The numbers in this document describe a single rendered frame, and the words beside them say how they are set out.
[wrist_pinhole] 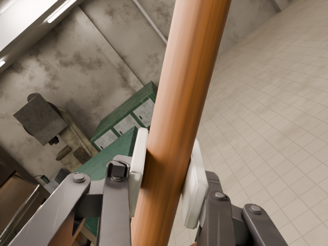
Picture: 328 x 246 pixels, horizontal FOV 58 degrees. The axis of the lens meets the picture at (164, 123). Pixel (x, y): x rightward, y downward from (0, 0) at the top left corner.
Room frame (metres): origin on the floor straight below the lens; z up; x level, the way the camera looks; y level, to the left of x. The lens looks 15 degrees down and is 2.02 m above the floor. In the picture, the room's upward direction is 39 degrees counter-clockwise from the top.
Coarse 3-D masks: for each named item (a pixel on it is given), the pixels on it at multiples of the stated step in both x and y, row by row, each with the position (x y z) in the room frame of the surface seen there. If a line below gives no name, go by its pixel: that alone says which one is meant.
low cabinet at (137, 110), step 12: (132, 96) 9.21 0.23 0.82; (144, 96) 7.66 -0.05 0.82; (156, 96) 7.44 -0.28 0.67; (120, 108) 8.83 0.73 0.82; (132, 108) 7.54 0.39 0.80; (144, 108) 7.50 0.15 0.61; (108, 120) 8.49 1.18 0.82; (120, 120) 7.60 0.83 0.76; (132, 120) 7.56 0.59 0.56; (144, 120) 7.52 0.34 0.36; (96, 132) 8.17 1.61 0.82; (108, 132) 7.65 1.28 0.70; (120, 132) 7.60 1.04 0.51; (96, 144) 7.72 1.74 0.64; (108, 144) 7.68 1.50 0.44
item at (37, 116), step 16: (32, 96) 9.02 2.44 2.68; (16, 112) 8.54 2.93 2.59; (32, 112) 8.56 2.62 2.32; (48, 112) 8.58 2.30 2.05; (64, 112) 8.92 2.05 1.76; (32, 128) 8.54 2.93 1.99; (48, 128) 8.56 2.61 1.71; (64, 128) 8.88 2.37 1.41; (80, 128) 9.11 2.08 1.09; (80, 144) 8.88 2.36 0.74; (64, 160) 8.83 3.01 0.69; (80, 160) 8.84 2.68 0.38
